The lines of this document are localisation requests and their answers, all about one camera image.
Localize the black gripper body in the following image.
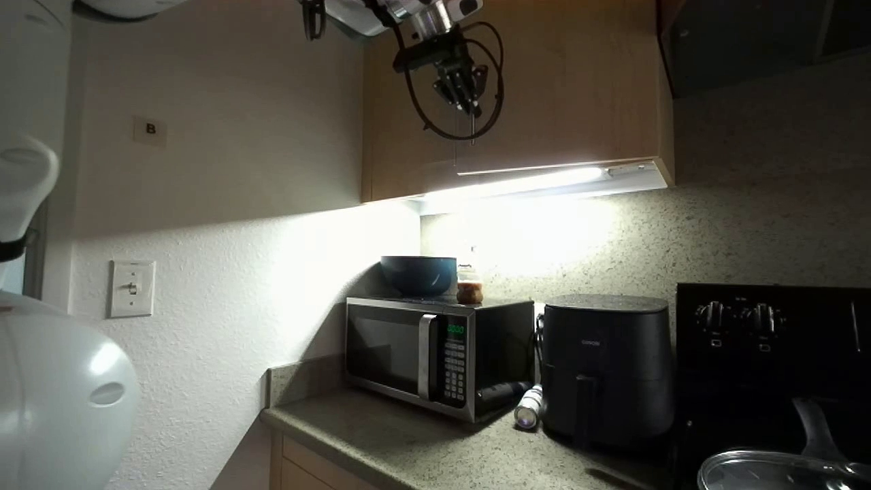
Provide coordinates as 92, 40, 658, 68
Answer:
390, 30, 470, 77

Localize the wooden cabinet door with cable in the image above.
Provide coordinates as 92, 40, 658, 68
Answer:
488, 0, 677, 184

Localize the under-cabinet light strip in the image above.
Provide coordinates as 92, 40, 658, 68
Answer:
417, 154, 674, 213

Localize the wooden base cabinet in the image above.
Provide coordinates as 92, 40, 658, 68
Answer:
265, 428, 385, 490

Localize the dark round bowl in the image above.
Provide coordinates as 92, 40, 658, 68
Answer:
379, 254, 461, 300

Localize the glass jar with brown content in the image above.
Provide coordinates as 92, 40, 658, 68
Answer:
454, 260, 485, 307

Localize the stainless steel microwave oven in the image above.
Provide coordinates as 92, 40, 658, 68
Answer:
341, 294, 538, 428

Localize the dark range hood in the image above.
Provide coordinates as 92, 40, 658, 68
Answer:
658, 0, 871, 101

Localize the black air fryer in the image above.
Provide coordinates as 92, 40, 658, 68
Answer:
538, 294, 677, 451

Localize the small white shaker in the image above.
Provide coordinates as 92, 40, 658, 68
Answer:
511, 382, 548, 432

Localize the black kitchen stove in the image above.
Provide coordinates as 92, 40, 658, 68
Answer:
674, 279, 871, 490

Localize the frying pan with glass lid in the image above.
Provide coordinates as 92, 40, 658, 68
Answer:
694, 395, 871, 490

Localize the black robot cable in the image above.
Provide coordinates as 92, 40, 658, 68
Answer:
398, 19, 510, 143

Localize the white light switch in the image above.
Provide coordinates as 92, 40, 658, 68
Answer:
107, 258, 157, 322

